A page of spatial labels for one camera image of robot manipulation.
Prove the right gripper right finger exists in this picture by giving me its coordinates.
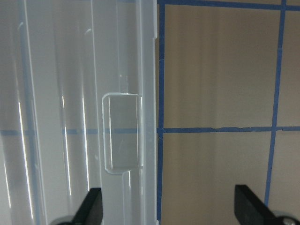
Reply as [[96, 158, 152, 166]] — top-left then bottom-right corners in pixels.
[[234, 185, 281, 225]]

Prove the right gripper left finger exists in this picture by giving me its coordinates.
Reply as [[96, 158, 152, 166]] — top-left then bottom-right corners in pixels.
[[73, 187, 103, 225]]

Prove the clear plastic box lid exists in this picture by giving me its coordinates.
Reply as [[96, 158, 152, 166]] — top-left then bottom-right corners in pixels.
[[0, 0, 159, 225]]

